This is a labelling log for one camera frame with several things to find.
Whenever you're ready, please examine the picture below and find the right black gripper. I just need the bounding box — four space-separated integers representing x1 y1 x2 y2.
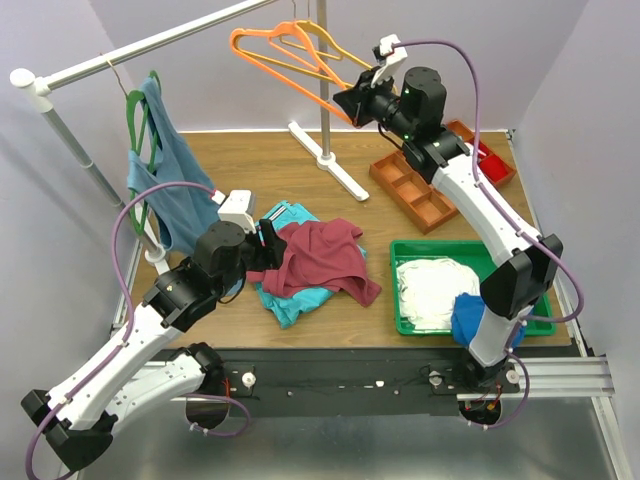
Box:
333 66 415 142

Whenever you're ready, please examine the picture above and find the maroon tank top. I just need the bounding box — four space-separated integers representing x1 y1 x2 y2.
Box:
247 218 381 307

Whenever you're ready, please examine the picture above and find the orange hanger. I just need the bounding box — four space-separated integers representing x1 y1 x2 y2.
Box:
229 21 352 125

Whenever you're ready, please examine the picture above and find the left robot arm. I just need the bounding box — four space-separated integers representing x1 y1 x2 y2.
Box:
21 219 287 473

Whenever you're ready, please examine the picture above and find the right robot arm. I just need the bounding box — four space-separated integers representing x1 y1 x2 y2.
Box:
333 67 563 392

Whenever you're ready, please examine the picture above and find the blue-grey hanging tank top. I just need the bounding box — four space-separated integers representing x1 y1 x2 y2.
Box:
127 73 219 256

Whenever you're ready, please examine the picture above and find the yellow hanger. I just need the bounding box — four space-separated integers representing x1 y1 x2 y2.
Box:
276 20 371 85

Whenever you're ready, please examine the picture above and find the green hanger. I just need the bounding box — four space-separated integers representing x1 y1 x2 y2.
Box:
126 89 159 234

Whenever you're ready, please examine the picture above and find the turquoise folded shirt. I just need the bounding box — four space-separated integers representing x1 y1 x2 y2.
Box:
251 201 366 329

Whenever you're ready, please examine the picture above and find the white clothes rack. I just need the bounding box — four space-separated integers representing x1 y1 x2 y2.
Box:
7 0 371 276

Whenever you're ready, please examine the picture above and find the orange compartment tray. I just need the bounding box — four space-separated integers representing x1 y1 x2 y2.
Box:
369 141 516 234

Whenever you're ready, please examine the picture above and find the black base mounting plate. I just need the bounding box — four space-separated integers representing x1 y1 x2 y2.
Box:
216 347 523 418

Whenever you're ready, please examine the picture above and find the red cloth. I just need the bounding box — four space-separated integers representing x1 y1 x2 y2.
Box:
479 154 514 188

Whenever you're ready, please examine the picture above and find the white cloth in bin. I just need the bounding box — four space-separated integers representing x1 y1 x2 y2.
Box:
396 257 480 331

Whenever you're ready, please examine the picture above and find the green plastic bin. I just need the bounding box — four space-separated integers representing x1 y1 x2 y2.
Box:
388 238 557 337

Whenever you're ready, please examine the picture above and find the royal blue cloth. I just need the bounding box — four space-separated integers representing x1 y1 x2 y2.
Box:
451 293 526 350

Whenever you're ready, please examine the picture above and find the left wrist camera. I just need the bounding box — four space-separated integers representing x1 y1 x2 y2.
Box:
211 190 256 233

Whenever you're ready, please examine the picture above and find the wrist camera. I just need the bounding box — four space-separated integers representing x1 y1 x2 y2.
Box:
211 190 256 233
372 34 408 86

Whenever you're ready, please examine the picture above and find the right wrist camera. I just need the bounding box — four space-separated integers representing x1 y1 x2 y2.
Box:
372 34 408 86

